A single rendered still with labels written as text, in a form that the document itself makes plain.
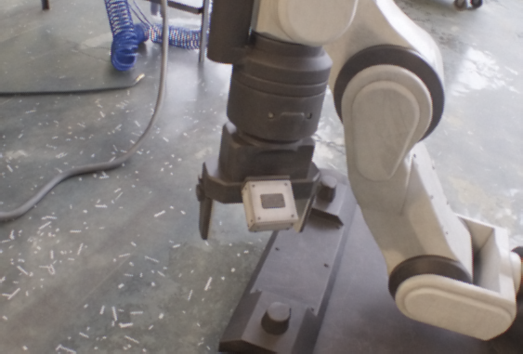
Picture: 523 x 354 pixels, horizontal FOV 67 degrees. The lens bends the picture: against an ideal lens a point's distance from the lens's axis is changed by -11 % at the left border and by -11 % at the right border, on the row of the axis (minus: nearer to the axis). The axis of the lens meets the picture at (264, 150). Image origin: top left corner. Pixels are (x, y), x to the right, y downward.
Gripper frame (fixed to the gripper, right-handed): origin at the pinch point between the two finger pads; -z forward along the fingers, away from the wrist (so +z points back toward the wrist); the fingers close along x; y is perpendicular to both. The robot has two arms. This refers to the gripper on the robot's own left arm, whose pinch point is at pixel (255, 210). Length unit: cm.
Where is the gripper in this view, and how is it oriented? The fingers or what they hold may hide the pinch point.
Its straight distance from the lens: 47.9
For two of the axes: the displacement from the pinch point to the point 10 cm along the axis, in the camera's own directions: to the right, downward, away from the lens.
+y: 2.9, 5.1, -8.1
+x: -9.5, 0.2, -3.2
